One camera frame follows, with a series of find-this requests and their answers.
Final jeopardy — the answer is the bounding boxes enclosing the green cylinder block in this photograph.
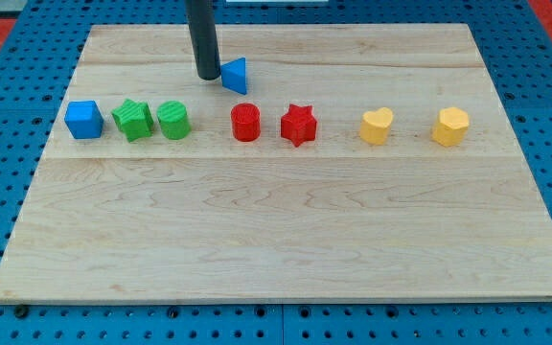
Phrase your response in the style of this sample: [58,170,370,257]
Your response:
[157,101,191,140]

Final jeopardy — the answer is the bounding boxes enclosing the light wooden board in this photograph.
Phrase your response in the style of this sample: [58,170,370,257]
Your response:
[0,24,552,305]

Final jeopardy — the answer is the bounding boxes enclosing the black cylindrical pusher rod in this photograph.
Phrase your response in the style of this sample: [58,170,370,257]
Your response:
[184,0,220,81]

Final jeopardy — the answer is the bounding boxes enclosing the blue triangle block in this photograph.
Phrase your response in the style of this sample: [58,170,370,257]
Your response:
[220,57,247,95]

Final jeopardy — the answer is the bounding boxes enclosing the yellow heart block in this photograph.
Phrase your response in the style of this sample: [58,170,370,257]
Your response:
[358,107,394,145]

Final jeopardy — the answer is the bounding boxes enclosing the red star block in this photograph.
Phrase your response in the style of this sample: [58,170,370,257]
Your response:
[281,103,317,147]

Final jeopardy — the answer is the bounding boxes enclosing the green star block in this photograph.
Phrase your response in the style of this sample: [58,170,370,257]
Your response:
[111,99,153,142]

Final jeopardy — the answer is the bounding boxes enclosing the yellow hexagon block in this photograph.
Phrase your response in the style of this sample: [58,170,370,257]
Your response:
[431,107,470,147]

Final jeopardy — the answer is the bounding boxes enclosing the blue cube block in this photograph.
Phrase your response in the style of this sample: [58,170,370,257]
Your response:
[64,100,104,140]

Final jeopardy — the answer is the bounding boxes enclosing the red cylinder block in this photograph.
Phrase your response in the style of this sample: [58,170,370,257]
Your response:
[231,103,261,142]

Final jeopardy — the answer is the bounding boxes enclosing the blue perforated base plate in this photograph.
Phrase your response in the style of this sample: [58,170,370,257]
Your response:
[0,1,552,344]

